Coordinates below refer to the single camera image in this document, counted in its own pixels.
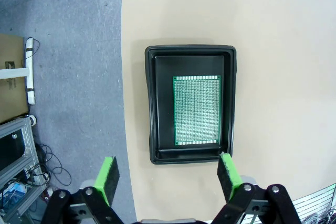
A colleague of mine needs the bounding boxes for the black floor cables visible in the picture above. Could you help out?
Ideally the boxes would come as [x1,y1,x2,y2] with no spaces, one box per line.
[25,142,72,201]

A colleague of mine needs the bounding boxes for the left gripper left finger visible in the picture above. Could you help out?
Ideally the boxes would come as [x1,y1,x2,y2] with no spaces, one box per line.
[44,155,124,224]

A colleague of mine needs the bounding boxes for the white table foot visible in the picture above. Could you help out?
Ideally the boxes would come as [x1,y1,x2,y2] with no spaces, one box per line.
[0,37,37,106]

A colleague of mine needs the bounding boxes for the black plastic ESD tray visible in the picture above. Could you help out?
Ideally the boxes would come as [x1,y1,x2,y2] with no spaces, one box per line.
[144,45,238,166]

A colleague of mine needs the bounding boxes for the green perforated circuit board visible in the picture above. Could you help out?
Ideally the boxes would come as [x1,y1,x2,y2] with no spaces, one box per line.
[172,75,222,146]

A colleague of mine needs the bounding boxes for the aluminium profile frame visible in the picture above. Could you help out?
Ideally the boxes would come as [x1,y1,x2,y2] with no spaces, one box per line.
[0,116,52,224]

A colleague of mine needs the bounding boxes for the large flat cardboard box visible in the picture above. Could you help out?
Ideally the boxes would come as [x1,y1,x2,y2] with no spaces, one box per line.
[0,34,30,124]

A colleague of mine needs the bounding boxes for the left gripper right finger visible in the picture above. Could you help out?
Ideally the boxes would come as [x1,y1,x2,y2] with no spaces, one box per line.
[209,152,302,224]

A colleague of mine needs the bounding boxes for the white slotted panel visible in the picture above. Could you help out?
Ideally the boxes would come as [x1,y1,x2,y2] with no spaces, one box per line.
[288,184,336,224]

